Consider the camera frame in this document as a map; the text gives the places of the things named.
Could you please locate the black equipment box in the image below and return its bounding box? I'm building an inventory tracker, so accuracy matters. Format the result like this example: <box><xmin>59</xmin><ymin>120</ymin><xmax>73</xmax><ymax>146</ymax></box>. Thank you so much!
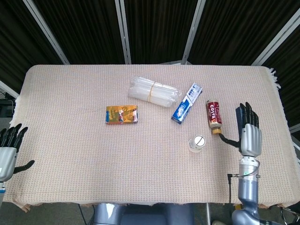
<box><xmin>0</xmin><ymin>92</ymin><xmax>16</xmax><ymax>118</ymax></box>

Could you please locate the beige woven tablecloth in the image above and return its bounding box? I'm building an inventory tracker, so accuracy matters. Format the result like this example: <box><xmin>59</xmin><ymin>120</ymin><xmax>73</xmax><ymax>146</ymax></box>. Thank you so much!
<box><xmin>2</xmin><ymin>63</ymin><xmax>298</xmax><ymax>211</ymax></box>

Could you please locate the Costa coffee bottle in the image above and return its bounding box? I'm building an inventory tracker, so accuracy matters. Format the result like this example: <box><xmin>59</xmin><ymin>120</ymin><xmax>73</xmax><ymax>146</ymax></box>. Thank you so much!
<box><xmin>205</xmin><ymin>99</ymin><xmax>223</xmax><ymax>135</ymax></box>

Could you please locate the dark blue box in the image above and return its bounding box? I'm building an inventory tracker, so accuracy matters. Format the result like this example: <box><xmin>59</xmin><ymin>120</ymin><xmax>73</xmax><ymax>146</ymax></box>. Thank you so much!
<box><xmin>235</xmin><ymin>106</ymin><xmax>246</xmax><ymax>141</ymax></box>

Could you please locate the blue toothpaste box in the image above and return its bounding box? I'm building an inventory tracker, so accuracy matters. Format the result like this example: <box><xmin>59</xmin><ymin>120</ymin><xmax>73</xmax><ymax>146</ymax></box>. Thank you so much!
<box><xmin>170</xmin><ymin>82</ymin><xmax>203</xmax><ymax>125</ymax></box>

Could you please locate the dark pleated screen panel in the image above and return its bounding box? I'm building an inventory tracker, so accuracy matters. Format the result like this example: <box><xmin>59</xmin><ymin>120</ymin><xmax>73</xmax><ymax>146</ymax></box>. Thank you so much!
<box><xmin>264</xmin><ymin>25</ymin><xmax>300</xmax><ymax>128</ymax></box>
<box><xmin>32</xmin><ymin>0</ymin><xmax>125</xmax><ymax>65</ymax></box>
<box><xmin>0</xmin><ymin>0</ymin><xmax>68</xmax><ymax>94</ymax></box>
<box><xmin>124</xmin><ymin>0</ymin><xmax>200</xmax><ymax>64</ymax></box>
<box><xmin>188</xmin><ymin>0</ymin><xmax>300</xmax><ymax>66</ymax></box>

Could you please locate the yellow rubber band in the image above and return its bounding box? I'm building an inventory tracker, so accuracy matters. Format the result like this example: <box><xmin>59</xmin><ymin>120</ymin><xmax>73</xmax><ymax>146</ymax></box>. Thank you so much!
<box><xmin>149</xmin><ymin>82</ymin><xmax>157</xmax><ymax>102</ymax></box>

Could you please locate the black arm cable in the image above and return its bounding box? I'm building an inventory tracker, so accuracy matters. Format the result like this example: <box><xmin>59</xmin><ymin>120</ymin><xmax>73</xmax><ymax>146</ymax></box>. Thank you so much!
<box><xmin>227</xmin><ymin>172</ymin><xmax>240</xmax><ymax>204</ymax></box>

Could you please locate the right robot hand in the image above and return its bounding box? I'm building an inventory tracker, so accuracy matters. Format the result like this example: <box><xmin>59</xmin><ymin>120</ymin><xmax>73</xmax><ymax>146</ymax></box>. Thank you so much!
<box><xmin>218</xmin><ymin>102</ymin><xmax>263</xmax><ymax>157</ymax></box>

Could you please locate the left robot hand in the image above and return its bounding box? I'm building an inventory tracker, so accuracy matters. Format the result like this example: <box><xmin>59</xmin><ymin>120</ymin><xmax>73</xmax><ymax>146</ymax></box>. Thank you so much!
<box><xmin>0</xmin><ymin>123</ymin><xmax>35</xmax><ymax>183</ymax></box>

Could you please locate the white paper cup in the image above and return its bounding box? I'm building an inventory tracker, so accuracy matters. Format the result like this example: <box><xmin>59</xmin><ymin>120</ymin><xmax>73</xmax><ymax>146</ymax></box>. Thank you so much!
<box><xmin>188</xmin><ymin>135</ymin><xmax>207</xmax><ymax>153</ymax></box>

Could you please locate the orange yellow carton box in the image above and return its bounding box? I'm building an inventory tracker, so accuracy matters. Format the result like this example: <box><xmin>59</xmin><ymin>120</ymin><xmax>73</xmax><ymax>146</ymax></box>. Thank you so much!
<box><xmin>105</xmin><ymin>105</ymin><xmax>139</xmax><ymax>125</ymax></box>

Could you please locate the grey robot torso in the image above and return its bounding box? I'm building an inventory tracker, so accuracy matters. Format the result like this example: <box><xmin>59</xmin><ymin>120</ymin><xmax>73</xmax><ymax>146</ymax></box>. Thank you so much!
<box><xmin>93</xmin><ymin>202</ymin><xmax>195</xmax><ymax>225</ymax></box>

